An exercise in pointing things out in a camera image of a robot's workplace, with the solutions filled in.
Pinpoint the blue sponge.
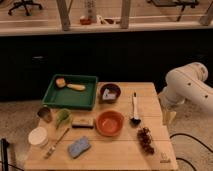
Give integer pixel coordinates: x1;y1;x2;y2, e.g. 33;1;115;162
68;136;91;158

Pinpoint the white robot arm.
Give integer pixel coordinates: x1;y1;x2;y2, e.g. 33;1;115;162
159;62;213;115

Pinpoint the dark brown bowl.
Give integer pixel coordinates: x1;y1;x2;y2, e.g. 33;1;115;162
100;83;121;103

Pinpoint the white item in bowl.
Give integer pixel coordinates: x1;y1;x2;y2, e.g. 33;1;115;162
102;89;116;100

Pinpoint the green plastic tray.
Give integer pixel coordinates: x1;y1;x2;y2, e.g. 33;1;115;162
42;74;98;110

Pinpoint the orange bowl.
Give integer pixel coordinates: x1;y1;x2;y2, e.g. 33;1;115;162
95;110;124;137

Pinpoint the green plastic cup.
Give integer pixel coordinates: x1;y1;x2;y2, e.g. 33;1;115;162
55;109;71;128

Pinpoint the bunch of dark grapes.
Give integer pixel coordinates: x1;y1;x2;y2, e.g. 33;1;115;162
137;127;154;155

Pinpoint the small metal cup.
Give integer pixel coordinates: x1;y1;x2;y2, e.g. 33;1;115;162
37;107;52;123

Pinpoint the red bowl on shelf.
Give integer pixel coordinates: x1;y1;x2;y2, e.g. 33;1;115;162
80;17;92;25

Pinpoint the white round container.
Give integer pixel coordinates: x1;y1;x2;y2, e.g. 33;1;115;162
28;127;48;147

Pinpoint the black office chair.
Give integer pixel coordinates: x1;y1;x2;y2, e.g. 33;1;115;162
8;0;43;16

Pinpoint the black cable on floor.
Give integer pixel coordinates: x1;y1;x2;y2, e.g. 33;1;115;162
169;132;213;171

